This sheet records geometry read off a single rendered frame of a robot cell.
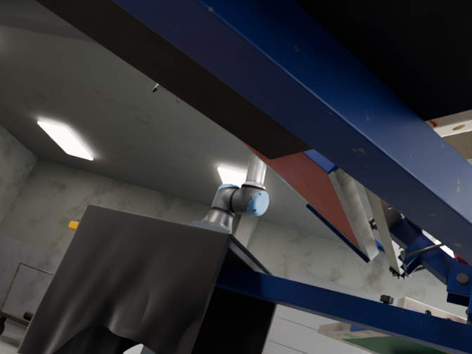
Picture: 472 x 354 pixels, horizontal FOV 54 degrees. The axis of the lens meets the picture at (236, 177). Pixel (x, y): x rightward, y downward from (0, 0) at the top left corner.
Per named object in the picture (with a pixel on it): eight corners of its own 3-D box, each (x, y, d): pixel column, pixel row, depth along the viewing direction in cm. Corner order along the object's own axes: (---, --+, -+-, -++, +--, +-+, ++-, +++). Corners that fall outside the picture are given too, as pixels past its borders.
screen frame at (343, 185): (162, 33, 146) (171, 25, 147) (232, 133, 193) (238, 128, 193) (333, 172, 99) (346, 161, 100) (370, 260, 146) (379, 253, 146)
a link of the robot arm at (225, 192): (218, 216, 226) (227, 192, 231) (241, 219, 218) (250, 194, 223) (205, 205, 217) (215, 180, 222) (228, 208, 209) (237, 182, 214)
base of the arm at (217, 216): (203, 232, 223) (210, 213, 227) (232, 240, 219) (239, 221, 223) (197, 221, 209) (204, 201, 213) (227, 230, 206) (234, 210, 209)
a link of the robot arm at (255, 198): (241, 215, 220) (261, 108, 229) (267, 219, 211) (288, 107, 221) (227, 211, 211) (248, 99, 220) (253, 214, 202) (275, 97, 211)
